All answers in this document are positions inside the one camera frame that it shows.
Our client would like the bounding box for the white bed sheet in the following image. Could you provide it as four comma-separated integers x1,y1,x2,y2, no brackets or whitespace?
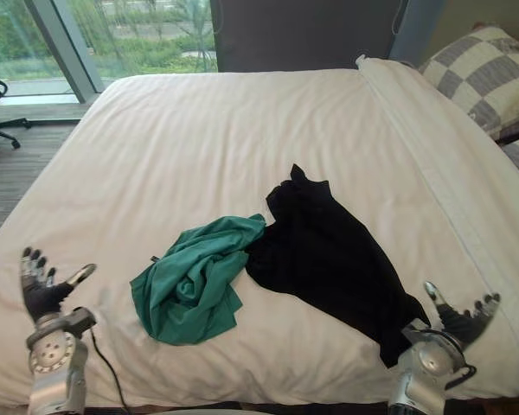
0,67,519,410

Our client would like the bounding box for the dark upholstered panel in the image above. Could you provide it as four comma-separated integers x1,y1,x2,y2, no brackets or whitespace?
210,0,401,73

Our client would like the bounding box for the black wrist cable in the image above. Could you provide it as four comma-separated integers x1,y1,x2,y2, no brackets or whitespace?
88,323,131,410
443,365,477,391

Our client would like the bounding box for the green cloth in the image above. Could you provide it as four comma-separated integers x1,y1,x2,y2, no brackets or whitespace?
129,213,268,346

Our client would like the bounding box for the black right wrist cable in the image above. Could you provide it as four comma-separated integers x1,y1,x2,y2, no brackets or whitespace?
443,365,477,391

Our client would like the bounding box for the white folded duvet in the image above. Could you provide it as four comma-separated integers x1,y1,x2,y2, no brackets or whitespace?
355,54,519,342

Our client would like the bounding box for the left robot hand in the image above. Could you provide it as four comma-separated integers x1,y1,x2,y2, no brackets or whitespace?
19,246,98,322

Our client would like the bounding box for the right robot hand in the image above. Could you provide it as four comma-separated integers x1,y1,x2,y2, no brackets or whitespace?
422,281,502,347

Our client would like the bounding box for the large grey checkered pillow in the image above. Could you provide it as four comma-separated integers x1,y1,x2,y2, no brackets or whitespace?
418,24,519,142

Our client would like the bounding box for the black cloth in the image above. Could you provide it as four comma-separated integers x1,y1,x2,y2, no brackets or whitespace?
244,163,432,369

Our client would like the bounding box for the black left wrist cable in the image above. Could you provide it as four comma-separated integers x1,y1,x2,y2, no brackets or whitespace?
88,323,131,410

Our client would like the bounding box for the grey window frame post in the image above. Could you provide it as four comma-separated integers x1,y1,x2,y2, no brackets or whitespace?
24,0,106,104

